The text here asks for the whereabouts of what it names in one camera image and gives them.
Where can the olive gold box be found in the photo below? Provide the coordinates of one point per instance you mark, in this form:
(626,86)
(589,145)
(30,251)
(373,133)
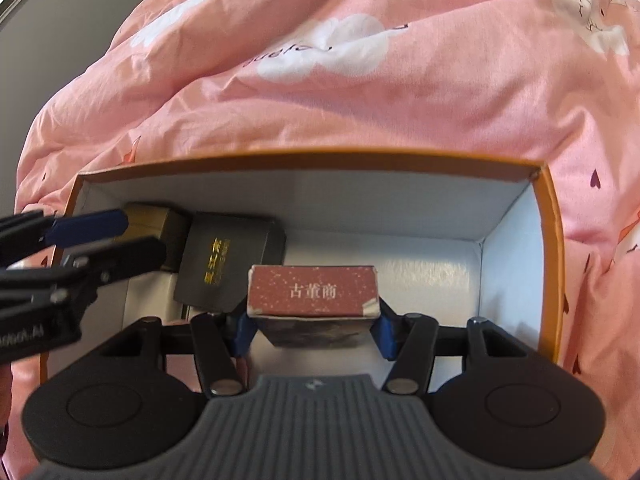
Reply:
(160,230)

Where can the pink printed blanket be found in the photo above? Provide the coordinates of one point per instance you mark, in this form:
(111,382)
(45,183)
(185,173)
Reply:
(350,110)

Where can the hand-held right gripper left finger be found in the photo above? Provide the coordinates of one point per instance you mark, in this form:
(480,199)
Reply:
(240,332)

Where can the person's left forearm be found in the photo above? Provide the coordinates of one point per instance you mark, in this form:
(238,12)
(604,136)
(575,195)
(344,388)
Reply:
(3,400)

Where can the red speckled box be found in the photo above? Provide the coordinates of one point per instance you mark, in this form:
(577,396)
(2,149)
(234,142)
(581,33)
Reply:
(312,290)

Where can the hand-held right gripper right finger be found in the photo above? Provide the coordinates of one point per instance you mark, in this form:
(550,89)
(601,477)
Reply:
(383,334)

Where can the orange cardboard box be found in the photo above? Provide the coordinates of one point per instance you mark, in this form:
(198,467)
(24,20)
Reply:
(505,270)

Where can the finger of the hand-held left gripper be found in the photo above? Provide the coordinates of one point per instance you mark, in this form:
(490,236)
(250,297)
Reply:
(125,257)
(85,227)

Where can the black rectangular box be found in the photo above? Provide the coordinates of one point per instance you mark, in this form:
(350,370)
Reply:
(220,260)

